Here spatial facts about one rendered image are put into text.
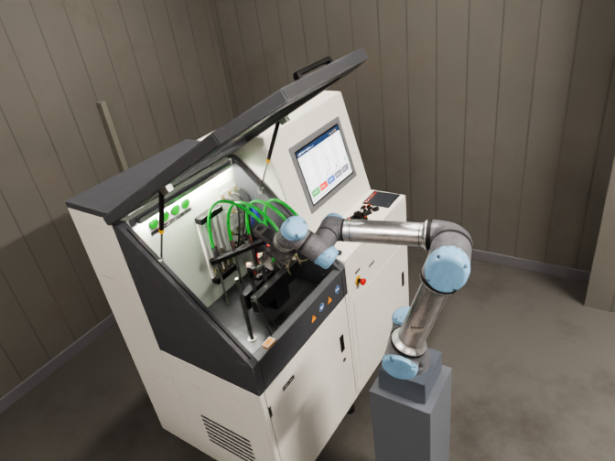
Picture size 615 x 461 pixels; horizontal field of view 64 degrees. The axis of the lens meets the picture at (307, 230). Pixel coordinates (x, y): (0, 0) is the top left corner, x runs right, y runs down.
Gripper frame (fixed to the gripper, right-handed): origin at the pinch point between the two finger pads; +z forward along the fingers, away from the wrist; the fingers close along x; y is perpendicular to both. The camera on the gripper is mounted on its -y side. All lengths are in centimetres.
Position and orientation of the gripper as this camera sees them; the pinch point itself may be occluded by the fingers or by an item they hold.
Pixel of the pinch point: (267, 254)
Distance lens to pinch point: 180.4
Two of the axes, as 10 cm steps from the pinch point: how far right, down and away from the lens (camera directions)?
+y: 7.0, 7.1, -0.5
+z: -2.8, 3.3, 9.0
